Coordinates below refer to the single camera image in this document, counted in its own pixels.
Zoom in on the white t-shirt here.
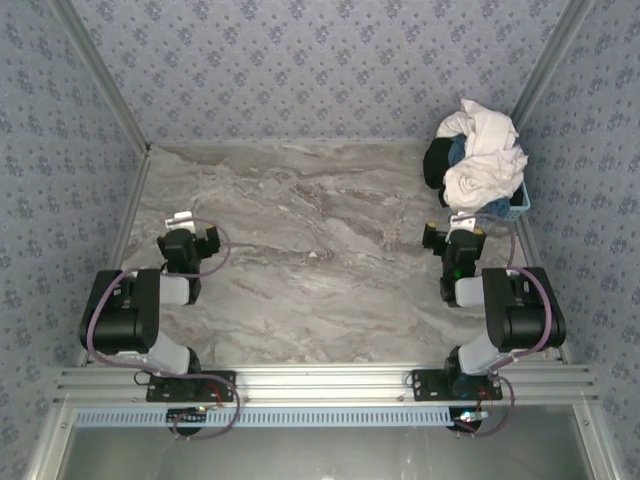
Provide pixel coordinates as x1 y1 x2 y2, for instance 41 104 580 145
434 98 530 214

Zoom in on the light blue plastic basket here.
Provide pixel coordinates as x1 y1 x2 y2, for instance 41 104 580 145
479 180 532 222

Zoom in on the black t-shirt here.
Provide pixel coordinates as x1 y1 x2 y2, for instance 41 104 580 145
422 137 457 208

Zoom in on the blue t-shirt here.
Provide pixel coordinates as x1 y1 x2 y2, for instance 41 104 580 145
446 137 512 220

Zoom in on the small circuit board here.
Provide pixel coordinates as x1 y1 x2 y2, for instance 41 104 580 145
448 406 490 434
166 406 209 434

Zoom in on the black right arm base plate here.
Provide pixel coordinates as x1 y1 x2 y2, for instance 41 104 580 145
410 368 504 402

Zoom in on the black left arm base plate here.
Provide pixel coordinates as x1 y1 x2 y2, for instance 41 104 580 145
145 370 238 403

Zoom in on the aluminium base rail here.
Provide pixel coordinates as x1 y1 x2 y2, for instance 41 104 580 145
52 364 599 407

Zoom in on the aluminium frame post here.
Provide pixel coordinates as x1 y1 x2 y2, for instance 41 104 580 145
505 0 597 132
49 0 152 152

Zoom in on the light blue slotted cable duct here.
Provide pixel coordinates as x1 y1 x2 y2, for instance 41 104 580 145
73 405 454 429

